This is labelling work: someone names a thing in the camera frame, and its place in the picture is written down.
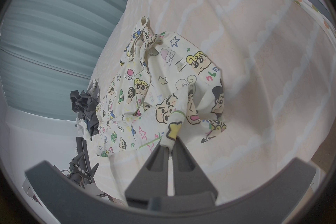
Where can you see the black garment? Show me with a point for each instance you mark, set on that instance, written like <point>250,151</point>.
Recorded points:
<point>85,107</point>

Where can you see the blue-green curtain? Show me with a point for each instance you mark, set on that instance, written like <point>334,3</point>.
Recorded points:
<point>39,86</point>
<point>65,7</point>

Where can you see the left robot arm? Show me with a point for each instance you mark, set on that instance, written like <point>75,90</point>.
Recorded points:
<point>82,160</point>

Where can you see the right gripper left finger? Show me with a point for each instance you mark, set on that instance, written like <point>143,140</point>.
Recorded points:
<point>153,178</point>

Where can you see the white printed pyjama top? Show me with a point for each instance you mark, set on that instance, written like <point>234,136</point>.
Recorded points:
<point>162,81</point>

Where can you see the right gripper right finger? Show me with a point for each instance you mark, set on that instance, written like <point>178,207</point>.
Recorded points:
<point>189,178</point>

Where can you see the bed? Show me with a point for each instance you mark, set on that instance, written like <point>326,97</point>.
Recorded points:
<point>249,47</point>

